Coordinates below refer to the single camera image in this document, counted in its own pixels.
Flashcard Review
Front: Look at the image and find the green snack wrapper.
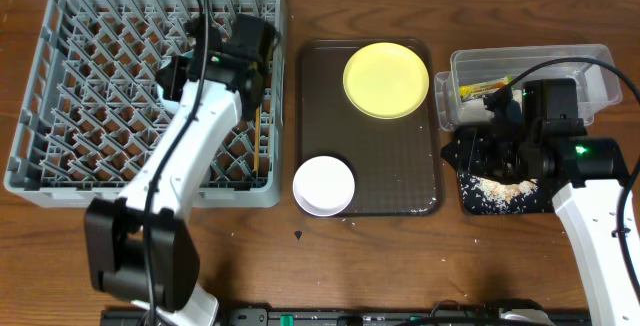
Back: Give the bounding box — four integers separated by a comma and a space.
459, 76, 513, 102

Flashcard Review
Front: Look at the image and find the light blue bowl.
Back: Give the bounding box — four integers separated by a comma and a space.
155, 51, 194, 115

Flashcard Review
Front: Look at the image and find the pink bowl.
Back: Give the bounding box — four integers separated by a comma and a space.
292, 156, 356, 217

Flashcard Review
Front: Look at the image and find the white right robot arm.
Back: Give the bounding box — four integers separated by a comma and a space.
441, 78, 639, 325

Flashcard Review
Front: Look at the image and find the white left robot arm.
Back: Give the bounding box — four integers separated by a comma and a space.
84, 14, 278, 325

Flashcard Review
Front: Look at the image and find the black waste bin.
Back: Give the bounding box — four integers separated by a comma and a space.
441, 124, 553, 215

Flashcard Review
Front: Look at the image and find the rice pile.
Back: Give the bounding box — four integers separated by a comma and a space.
458, 173, 542, 215

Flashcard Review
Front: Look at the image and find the clear plastic bin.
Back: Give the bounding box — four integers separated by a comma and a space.
434, 44, 623, 132

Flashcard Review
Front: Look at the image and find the dark brown serving tray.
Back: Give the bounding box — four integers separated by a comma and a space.
296, 39, 445, 217

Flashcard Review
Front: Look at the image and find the yellow round plate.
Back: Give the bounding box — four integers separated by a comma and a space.
342, 42, 430, 120

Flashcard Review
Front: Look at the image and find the grey plastic dish rack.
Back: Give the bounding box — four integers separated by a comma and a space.
4, 0, 289, 208

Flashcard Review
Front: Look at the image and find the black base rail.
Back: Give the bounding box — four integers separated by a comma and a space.
99, 298, 601, 326

